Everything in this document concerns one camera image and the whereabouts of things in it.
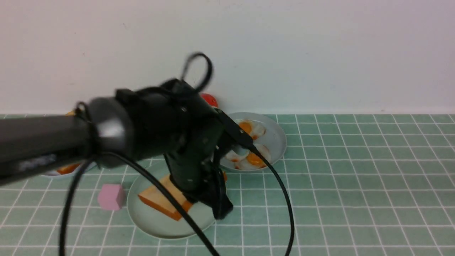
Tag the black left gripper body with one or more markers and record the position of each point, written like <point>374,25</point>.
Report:
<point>173,120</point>

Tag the toast slice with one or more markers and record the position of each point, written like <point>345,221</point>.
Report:
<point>68,169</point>
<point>152,197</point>

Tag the red apple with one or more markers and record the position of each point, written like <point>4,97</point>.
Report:
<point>210,100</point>

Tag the grey plate with eggs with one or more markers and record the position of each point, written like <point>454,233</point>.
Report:
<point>274,139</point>

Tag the pink foam cube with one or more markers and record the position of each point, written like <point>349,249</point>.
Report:
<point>111,197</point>

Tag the pale green empty plate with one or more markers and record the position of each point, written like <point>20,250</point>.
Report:
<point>156,224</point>

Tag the light blue bread plate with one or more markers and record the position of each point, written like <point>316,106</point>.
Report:
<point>54,174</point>

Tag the green grid tablecloth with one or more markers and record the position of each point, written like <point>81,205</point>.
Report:
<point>360,185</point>

